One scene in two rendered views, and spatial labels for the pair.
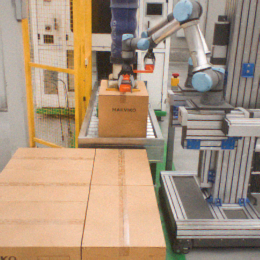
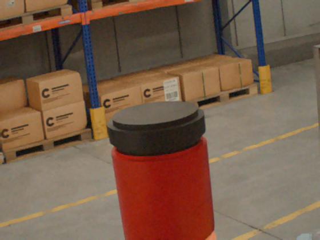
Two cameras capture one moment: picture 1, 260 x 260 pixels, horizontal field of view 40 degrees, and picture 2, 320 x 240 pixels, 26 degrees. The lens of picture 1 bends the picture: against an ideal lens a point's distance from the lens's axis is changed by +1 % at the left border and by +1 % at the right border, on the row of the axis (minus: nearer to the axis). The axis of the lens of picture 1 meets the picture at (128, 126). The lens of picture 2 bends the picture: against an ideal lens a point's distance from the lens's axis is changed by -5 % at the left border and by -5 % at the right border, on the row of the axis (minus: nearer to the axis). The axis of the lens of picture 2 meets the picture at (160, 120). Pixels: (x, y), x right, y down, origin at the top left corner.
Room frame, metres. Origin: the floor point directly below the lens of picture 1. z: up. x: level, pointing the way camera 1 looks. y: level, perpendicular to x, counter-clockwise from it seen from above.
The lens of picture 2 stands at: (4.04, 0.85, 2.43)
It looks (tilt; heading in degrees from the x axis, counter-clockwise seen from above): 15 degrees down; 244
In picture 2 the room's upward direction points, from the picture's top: 7 degrees counter-clockwise
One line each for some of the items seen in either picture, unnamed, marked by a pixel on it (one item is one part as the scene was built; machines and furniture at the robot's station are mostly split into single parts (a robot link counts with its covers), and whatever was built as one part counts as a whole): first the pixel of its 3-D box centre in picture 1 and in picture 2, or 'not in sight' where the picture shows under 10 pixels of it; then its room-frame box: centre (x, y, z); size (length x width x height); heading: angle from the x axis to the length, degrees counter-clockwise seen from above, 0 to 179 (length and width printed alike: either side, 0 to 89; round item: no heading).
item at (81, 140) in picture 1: (121, 141); not in sight; (2.65, 0.06, 0.58); 0.70 x 0.03 x 0.06; 92
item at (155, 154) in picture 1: (121, 153); not in sight; (2.65, 0.06, 0.48); 0.70 x 0.03 x 0.15; 92
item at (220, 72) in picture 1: (213, 77); not in sight; (2.20, -0.52, 1.20); 0.13 x 0.12 x 0.14; 144
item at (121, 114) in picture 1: (122, 108); not in sight; (3.01, 0.06, 0.75); 0.60 x 0.40 x 0.40; 3
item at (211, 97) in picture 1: (212, 95); not in sight; (2.20, -0.53, 1.09); 0.15 x 0.15 x 0.10
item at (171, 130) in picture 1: (171, 128); not in sight; (3.25, -0.42, 0.50); 0.07 x 0.07 x 1.00; 2
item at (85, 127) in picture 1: (90, 109); not in sight; (3.81, 0.43, 0.50); 2.31 x 0.05 x 0.19; 2
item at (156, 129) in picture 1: (148, 111); not in sight; (3.83, -0.22, 0.50); 2.31 x 0.05 x 0.19; 2
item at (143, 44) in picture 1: (141, 44); not in sight; (2.40, -0.06, 1.38); 0.11 x 0.11 x 0.08; 54
